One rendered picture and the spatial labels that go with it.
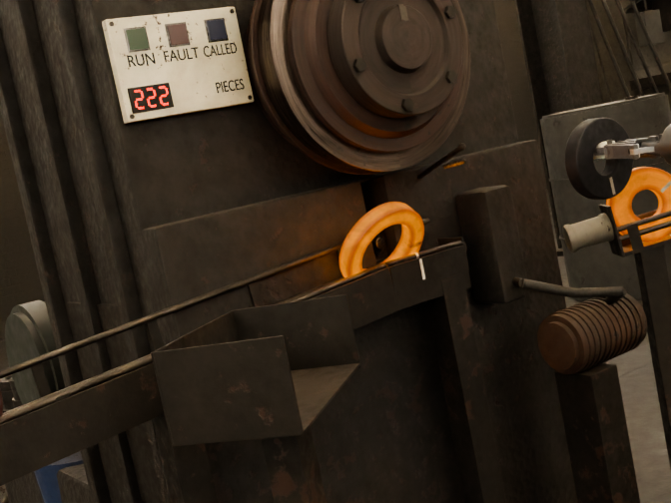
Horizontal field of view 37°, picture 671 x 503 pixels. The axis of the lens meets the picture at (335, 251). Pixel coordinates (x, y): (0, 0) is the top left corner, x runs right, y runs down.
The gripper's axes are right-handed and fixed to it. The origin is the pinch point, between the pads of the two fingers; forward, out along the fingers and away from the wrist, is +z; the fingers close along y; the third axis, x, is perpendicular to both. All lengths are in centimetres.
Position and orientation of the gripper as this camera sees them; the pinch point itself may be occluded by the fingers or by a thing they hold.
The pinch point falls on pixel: (598, 150)
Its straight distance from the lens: 195.6
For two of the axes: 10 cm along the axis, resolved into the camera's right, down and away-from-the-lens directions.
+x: -1.7, -9.7, -1.5
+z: -5.7, -0.3, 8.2
